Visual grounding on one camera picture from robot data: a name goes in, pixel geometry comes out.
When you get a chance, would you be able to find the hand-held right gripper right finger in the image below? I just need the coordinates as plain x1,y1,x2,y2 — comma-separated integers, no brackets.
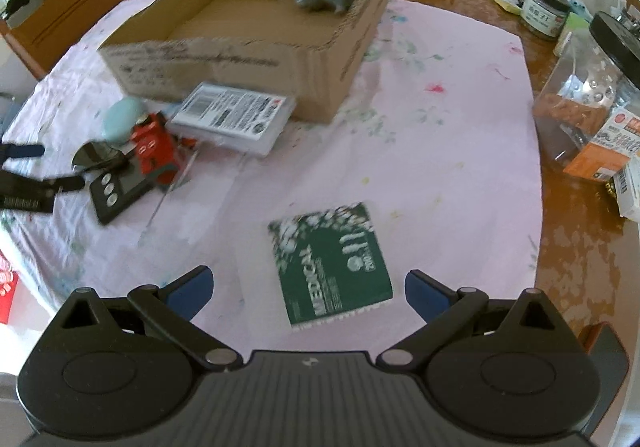
376,269,571,374

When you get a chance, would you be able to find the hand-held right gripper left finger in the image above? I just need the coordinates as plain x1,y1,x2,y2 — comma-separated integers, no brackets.
56,265,238,374

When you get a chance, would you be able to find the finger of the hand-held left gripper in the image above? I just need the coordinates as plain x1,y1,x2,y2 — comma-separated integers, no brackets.
0,170,85,214
0,142,45,162

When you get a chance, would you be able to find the black digital timer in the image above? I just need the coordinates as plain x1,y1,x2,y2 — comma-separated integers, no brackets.
89,168,157,226

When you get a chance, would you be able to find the green paperback book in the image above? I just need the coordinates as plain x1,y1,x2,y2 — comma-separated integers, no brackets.
267,201,394,328

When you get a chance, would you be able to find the teal oval object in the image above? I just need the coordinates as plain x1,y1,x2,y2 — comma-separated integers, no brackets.
101,97,146,144

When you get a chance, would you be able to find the red toy vehicle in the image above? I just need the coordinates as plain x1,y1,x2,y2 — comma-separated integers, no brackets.
132,112,187,190

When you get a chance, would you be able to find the cardboard box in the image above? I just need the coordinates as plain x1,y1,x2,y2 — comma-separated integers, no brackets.
97,0,392,125

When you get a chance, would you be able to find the dark shiny object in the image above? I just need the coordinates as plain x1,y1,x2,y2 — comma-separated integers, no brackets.
71,141,135,173

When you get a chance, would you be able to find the red packet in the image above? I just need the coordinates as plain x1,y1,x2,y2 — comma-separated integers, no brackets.
0,251,19,325

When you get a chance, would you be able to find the pink floral tablecloth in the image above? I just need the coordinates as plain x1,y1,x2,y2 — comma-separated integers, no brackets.
0,0,546,363

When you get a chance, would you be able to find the wooden chair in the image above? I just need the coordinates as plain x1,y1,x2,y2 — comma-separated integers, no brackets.
0,0,153,80

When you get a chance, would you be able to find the clear plastic case with label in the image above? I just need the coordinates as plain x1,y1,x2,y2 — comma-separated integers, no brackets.
166,82,297,158

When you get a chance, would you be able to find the white printed box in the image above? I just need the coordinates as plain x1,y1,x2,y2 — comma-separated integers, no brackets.
611,161,640,221

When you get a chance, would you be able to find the orange carton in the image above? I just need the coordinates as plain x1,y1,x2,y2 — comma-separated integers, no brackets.
564,106,640,184

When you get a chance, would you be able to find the clear jar with black lid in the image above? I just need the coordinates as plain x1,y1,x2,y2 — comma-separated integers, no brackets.
532,11,640,165

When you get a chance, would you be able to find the green lidded small jar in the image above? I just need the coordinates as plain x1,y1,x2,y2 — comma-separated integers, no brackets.
552,11,595,57

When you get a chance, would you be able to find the glass jar with white label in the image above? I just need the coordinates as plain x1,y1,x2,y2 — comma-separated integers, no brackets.
520,0,572,41

